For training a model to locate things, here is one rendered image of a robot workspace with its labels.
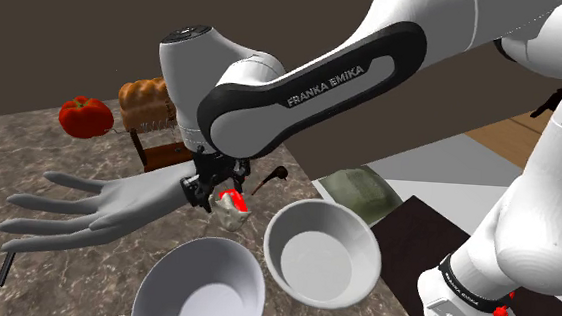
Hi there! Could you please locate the white and red small object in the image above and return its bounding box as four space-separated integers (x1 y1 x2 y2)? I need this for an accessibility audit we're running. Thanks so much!
206 187 254 234

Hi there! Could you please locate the dark brown curved spoon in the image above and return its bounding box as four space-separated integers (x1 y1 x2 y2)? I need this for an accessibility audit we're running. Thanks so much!
250 163 291 198

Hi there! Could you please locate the grey hand sculpture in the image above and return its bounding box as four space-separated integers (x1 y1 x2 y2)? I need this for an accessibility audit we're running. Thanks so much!
0 152 198 265

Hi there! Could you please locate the brown bread loaf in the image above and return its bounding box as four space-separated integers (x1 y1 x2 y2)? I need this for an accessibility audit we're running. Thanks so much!
115 74 182 136

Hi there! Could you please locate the grey bowl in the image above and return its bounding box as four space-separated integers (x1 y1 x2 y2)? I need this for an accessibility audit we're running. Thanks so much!
258 194 387 313
130 231 271 316

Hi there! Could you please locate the red tomato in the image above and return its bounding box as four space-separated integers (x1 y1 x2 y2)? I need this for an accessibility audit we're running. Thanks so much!
57 94 117 142

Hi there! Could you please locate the dark robot stand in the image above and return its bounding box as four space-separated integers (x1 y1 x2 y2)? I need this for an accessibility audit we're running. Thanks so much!
365 192 562 316

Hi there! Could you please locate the brown wooden wire rack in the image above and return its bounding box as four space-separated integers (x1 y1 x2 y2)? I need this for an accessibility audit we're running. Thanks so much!
108 118 197 177

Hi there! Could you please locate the black handled white knife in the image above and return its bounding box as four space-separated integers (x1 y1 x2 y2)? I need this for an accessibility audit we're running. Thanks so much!
0 250 17 316

